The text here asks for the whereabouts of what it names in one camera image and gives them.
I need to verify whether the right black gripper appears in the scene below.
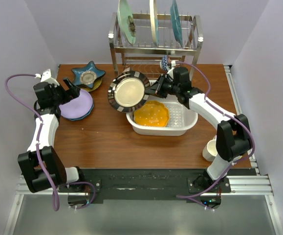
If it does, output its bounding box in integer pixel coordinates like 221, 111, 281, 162
145, 73, 180, 98

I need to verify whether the lavender plate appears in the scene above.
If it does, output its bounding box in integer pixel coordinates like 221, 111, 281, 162
59, 89, 94, 119

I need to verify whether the blue star shaped dish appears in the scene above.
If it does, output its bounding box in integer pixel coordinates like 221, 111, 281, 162
71, 61, 106, 89

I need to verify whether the yellow dotted plate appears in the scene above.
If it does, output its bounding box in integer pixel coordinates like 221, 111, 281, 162
133, 100, 170, 127

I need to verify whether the black striped rim plate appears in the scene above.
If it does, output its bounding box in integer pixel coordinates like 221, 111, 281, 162
108, 70, 150, 113

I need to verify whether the white plastic bin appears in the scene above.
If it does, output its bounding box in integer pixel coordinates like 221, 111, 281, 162
126, 95, 198, 136

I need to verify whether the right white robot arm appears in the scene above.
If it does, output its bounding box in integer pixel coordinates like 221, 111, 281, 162
145, 67, 255, 192

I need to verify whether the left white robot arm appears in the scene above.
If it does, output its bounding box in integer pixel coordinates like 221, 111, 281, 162
18, 77, 86, 193

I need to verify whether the blue zigzag bowl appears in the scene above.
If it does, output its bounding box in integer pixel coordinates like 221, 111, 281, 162
159, 55, 172, 72

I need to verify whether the blue dotted scalloped plate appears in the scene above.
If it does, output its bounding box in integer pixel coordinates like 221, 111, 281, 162
67, 103, 94, 121

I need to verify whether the green leaf pattern plate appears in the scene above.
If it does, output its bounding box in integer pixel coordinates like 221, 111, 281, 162
82, 77, 103, 92

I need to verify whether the steel dish rack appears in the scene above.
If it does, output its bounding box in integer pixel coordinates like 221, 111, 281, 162
108, 13, 204, 79

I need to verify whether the cream rimmed plate in rack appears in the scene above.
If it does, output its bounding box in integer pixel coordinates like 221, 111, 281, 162
149, 0, 158, 46

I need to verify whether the teal plate in rack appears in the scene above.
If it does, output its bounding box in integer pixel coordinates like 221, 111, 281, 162
170, 0, 183, 47

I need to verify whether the mint floral plate in rack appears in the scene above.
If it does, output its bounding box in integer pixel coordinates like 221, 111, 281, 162
117, 0, 136, 45

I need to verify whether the white ceramic mug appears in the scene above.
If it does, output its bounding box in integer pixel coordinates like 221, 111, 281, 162
202, 136, 218, 162

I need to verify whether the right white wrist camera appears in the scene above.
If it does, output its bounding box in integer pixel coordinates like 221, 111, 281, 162
166, 60, 176, 80

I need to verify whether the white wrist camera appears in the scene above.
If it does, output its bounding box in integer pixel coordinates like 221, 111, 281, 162
166, 60, 176, 80
35, 69, 57, 84

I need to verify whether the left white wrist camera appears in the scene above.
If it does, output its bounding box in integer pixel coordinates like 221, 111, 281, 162
35, 69, 57, 84

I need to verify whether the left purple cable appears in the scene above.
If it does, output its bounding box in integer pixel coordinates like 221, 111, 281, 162
4, 73, 97, 212

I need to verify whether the purple cable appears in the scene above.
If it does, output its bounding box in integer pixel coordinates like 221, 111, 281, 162
4, 73, 97, 212
176, 62, 256, 211

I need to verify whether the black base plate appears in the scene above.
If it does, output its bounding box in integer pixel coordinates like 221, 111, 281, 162
55, 167, 257, 205

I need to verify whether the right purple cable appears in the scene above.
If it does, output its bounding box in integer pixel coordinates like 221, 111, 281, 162
176, 62, 256, 211

